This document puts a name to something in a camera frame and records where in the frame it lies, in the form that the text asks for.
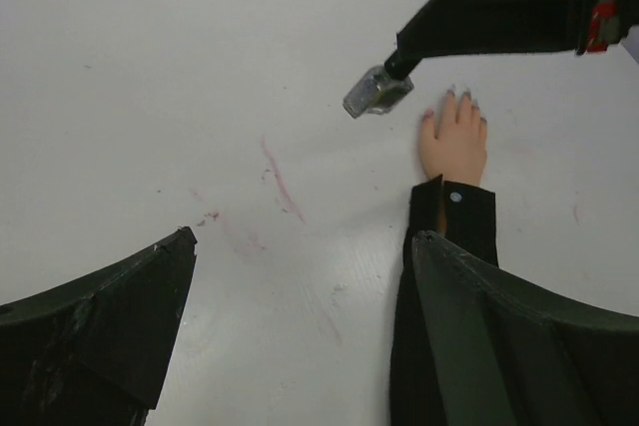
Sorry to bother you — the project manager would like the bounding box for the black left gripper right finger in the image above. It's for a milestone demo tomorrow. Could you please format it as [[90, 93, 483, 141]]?
[[413, 232, 638, 425]]

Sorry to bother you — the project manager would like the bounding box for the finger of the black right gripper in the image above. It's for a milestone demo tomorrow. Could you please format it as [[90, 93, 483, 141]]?
[[396, 0, 638, 60]]

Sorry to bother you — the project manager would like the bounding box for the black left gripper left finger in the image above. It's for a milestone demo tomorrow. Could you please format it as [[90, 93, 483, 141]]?
[[1, 227, 197, 425]]

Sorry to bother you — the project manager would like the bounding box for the glitter nail polish bottle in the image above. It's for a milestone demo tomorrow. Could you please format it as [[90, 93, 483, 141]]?
[[342, 65, 414, 119]]

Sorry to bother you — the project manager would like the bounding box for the black sleeve forearm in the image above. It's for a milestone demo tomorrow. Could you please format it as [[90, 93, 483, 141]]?
[[389, 176, 498, 425]]

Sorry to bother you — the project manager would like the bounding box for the mannequin hand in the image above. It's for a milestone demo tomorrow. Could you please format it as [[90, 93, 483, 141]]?
[[417, 90, 487, 187]]

